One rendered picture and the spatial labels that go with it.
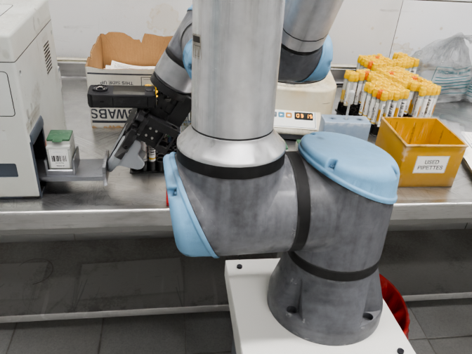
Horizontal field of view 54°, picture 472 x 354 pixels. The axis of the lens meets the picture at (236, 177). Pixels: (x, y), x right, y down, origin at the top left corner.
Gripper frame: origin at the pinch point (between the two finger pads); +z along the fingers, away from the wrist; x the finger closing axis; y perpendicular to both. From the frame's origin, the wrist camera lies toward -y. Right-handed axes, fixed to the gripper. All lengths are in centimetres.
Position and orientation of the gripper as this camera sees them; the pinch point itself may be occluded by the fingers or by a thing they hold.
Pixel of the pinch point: (109, 164)
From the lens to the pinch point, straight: 90.3
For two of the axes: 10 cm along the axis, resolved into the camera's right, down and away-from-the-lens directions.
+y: 8.2, 4.1, 3.9
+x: -1.3, -5.3, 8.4
